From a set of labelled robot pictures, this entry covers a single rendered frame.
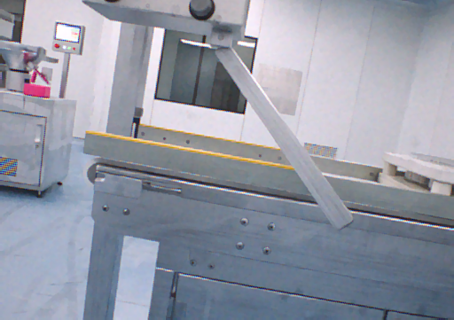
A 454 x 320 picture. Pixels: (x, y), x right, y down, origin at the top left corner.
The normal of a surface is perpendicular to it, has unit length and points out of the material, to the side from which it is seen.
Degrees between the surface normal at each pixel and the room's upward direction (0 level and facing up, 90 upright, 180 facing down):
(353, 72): 90
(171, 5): 90
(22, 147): 91
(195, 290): 90
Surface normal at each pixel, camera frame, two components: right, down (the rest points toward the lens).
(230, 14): -0.06, 0.11
